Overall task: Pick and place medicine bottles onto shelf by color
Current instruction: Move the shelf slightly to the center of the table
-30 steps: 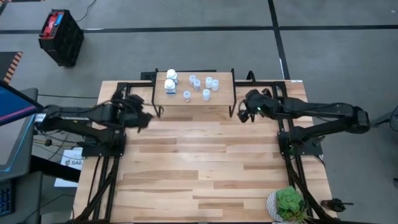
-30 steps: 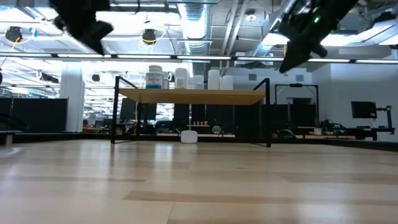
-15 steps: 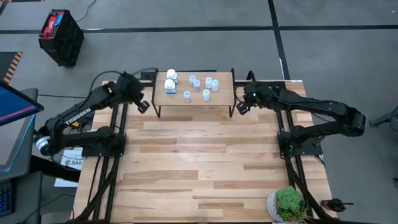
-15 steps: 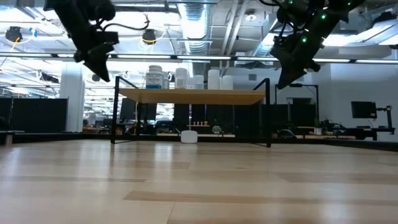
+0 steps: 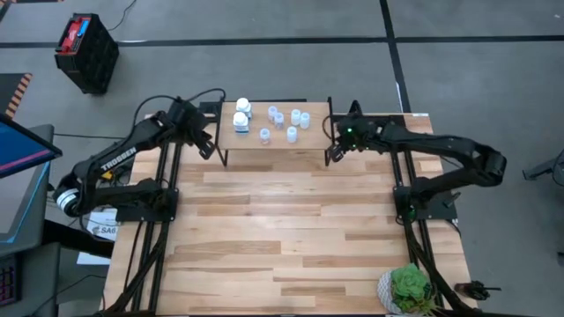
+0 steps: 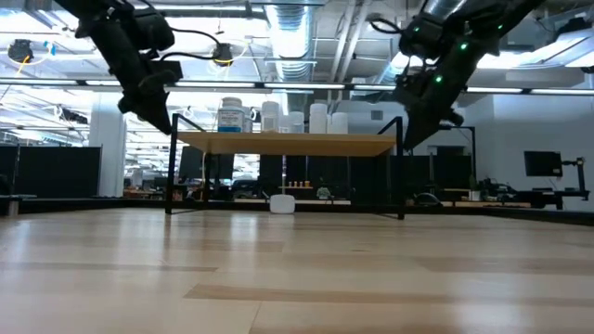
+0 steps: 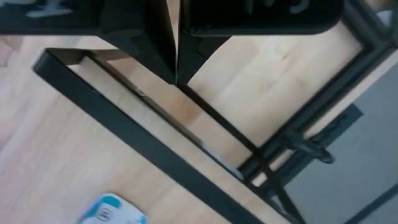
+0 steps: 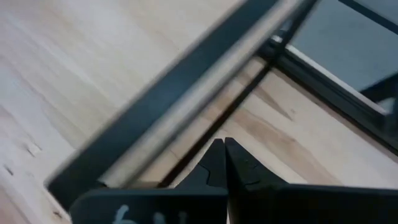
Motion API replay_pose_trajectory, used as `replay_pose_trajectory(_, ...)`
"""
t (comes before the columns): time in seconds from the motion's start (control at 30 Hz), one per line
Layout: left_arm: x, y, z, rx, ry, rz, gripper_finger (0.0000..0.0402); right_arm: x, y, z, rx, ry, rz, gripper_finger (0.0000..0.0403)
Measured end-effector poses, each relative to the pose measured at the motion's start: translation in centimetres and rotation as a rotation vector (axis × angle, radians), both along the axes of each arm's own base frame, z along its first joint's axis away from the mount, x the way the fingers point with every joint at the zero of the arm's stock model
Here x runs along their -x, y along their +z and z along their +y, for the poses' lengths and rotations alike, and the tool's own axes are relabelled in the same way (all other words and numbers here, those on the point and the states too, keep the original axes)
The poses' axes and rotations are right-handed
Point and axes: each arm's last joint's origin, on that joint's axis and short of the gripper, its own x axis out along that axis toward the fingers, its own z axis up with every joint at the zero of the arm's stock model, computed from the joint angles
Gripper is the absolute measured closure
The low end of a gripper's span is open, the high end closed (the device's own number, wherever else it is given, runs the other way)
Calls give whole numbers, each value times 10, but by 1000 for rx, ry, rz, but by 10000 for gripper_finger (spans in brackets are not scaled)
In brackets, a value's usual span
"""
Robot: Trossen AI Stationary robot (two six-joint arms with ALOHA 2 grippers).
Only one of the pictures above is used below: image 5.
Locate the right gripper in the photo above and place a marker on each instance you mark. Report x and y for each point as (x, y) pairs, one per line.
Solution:
(357, 132)

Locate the black orange striped mat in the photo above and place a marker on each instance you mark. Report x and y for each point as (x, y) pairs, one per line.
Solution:
(13, 94)

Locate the small blue object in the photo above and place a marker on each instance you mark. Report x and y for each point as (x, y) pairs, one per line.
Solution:
(82, 27)

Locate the small white table label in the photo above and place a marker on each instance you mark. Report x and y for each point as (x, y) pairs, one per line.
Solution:
(420, 115)

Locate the dark chair base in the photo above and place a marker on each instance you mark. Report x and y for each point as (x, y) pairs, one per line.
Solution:
(544, 167)

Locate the black aluminium table frame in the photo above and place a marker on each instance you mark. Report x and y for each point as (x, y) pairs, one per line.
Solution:
(396, 118)

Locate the wooden shelf with black frame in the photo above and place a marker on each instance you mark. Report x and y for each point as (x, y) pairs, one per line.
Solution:
(251, 143)

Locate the black handheld tool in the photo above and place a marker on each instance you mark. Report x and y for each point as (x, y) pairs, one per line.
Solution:
(473, 289)

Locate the white Trader Joe's melatonin bottle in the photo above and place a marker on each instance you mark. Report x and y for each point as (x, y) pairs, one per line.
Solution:
(240, 121)
(242, 105)

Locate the backlit black keyboard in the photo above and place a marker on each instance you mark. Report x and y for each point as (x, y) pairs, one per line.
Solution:
(6, 279)

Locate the white printed paper sheet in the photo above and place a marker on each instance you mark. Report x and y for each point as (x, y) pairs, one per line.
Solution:
(103, 226)

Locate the monitor with blue screen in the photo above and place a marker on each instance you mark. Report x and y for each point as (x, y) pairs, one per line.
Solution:
(22, 147)

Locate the black plastic crate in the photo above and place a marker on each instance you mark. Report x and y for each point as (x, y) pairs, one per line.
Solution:
(94, 66)

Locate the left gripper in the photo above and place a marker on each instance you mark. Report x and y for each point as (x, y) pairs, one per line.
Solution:
(187, 121)

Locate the red case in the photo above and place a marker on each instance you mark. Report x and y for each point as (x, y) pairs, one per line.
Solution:
(70, 37)

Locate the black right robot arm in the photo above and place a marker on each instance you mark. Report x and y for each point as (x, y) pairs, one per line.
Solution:
(440, 145)

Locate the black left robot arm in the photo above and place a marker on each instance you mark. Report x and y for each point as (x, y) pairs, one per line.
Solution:
(119, 154)

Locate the green succulent in white pot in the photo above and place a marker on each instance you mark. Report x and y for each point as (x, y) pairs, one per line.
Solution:
(407, 288)

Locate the clear bottle with coloured pills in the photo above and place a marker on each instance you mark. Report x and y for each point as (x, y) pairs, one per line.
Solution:
(279, 119)
(272, 112)
(264, 135)

